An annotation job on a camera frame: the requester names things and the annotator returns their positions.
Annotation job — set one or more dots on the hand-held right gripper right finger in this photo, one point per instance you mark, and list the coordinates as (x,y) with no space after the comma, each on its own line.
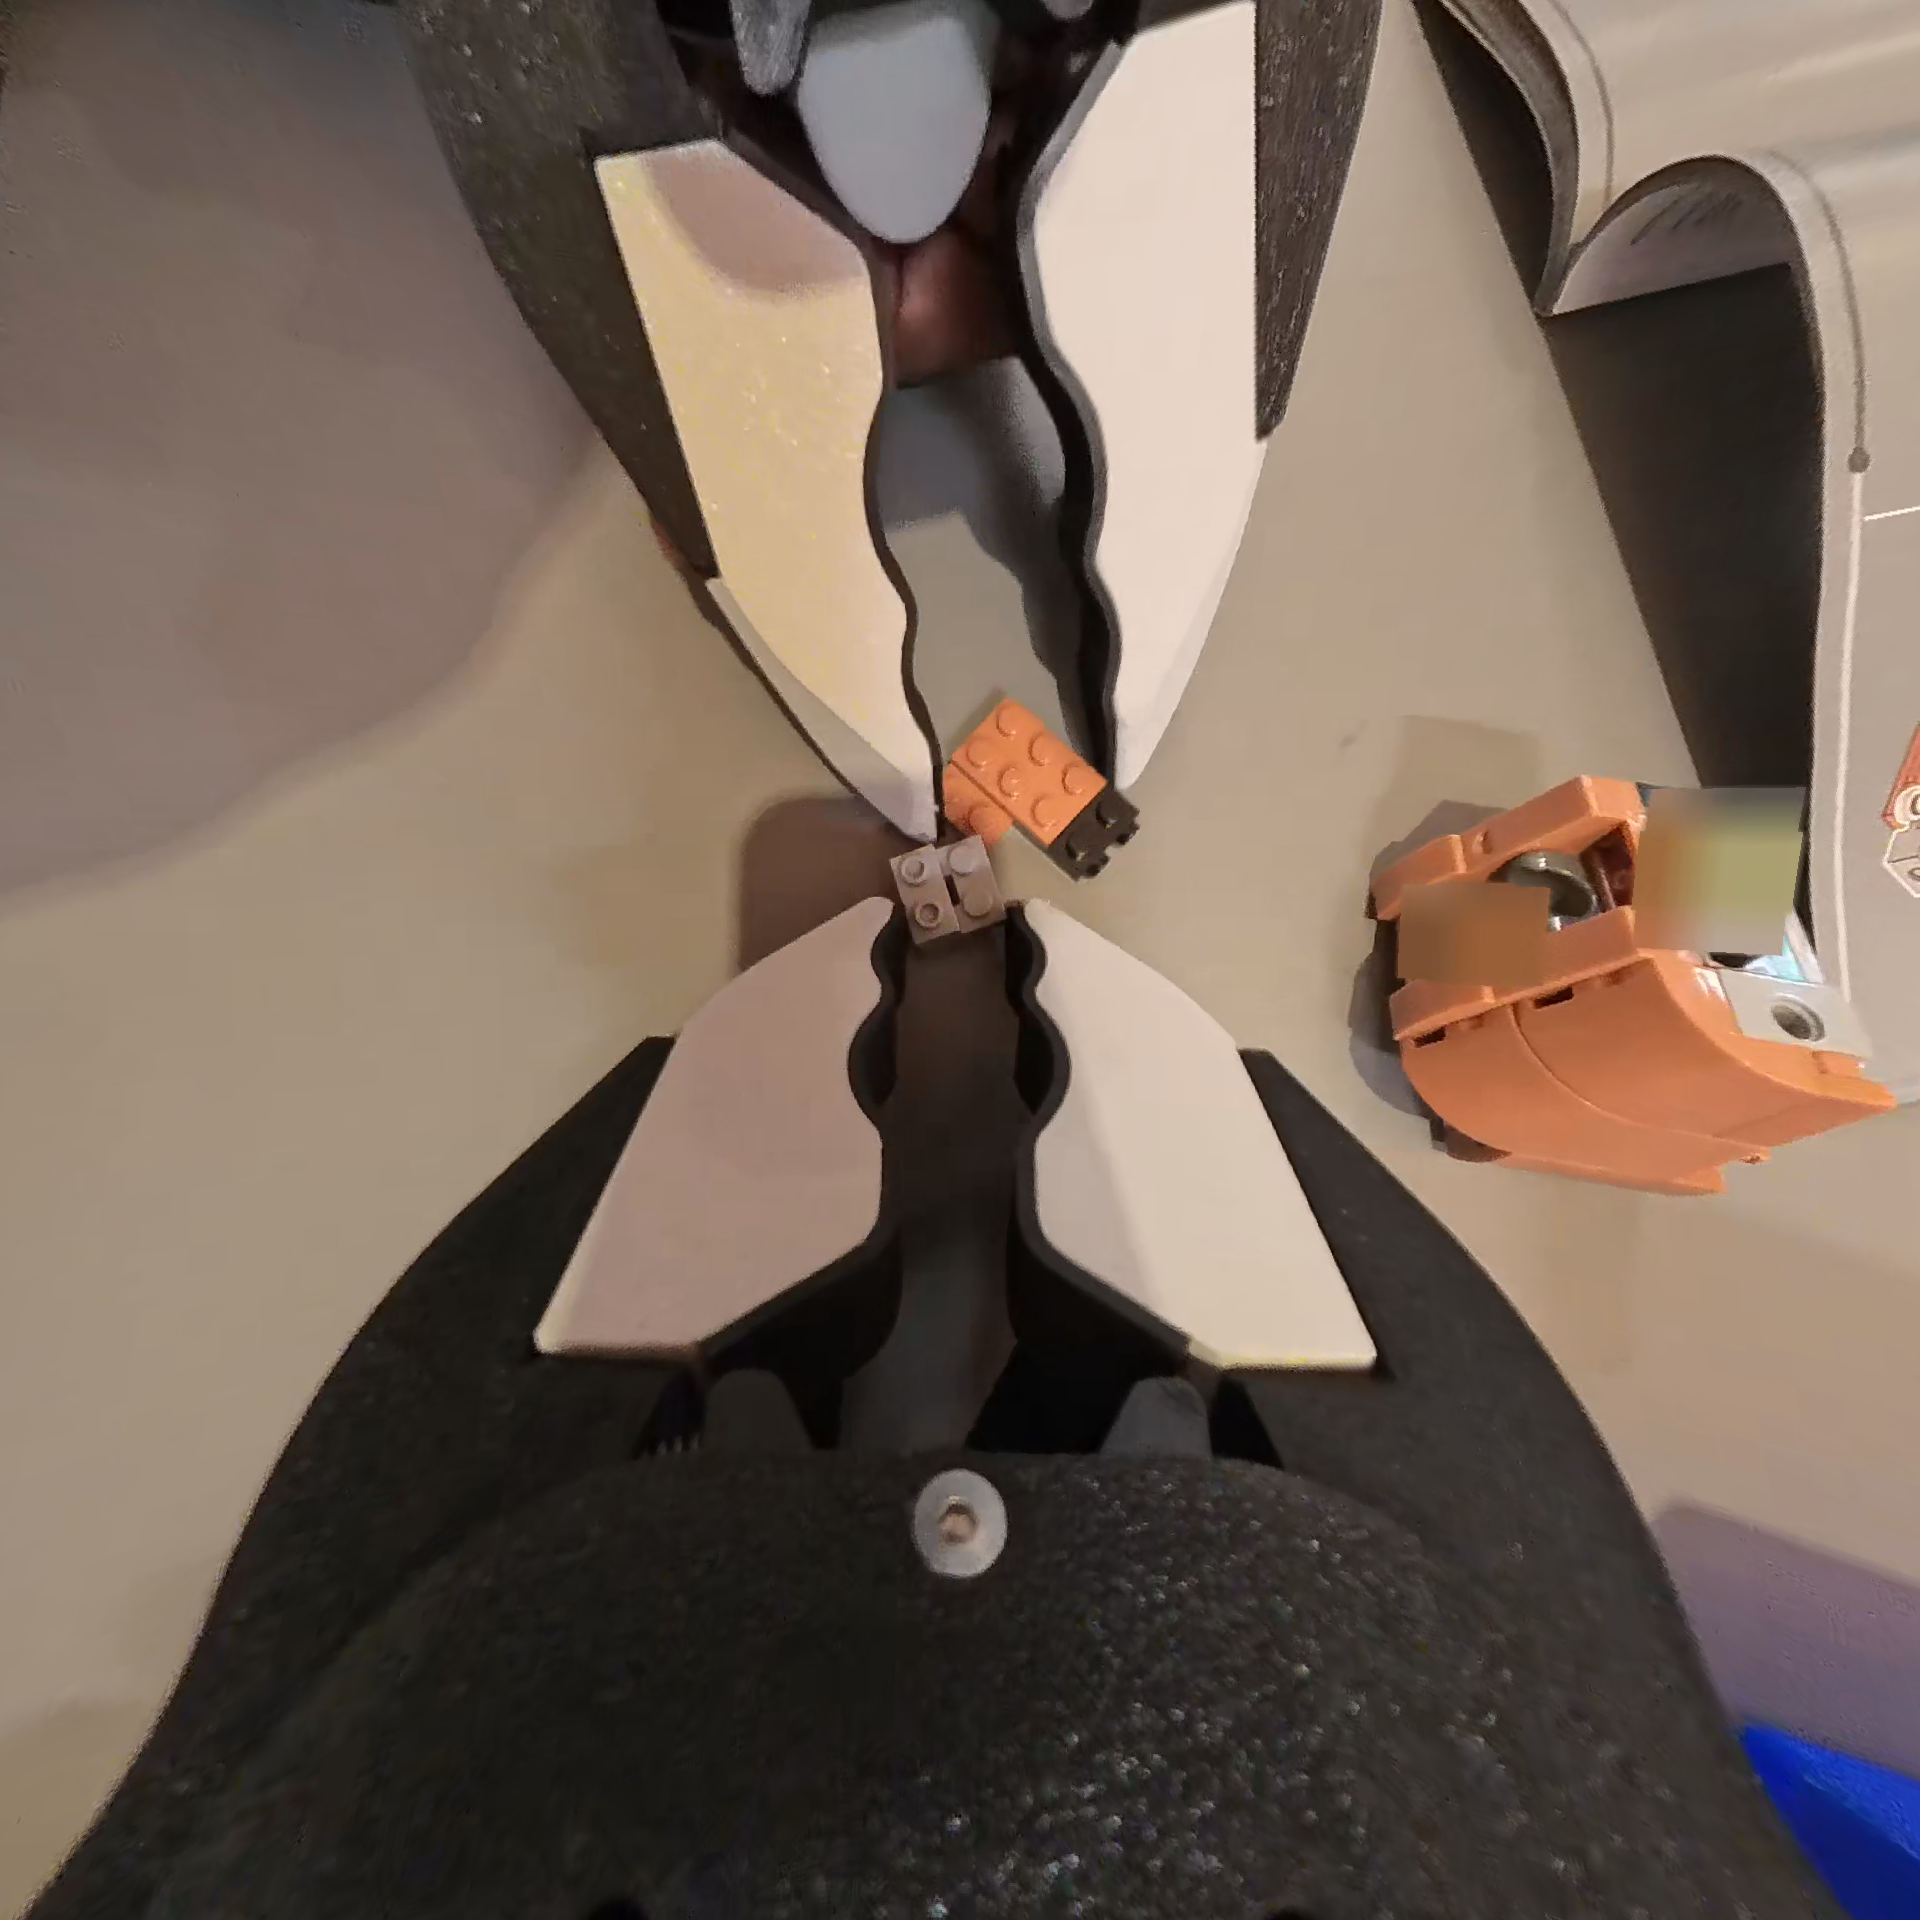
(1201,1185)

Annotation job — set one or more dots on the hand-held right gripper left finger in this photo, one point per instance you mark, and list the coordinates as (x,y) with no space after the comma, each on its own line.
(720,1170)

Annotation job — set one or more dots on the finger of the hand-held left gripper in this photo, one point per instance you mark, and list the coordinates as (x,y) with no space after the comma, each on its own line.
(1170,374)
(765,450)

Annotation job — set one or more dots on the small black brick piece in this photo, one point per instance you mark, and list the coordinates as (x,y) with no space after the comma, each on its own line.
(1098,838)

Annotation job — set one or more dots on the brown brick model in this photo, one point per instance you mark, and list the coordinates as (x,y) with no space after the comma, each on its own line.
(1574,1080)

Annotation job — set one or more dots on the brown brick plate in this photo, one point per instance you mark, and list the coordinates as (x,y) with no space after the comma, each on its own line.
(1020,765)

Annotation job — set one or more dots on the blue plastic bin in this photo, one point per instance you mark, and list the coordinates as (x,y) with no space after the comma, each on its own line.
(1845,1829)

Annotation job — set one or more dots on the grey desk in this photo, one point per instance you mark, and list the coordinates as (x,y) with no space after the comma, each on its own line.
(298,898)

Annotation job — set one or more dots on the person's left hand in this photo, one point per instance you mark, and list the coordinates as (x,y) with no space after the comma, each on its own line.
(960,306)

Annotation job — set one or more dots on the grey instruction booklet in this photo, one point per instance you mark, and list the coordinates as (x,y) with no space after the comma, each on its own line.
(1874,674)

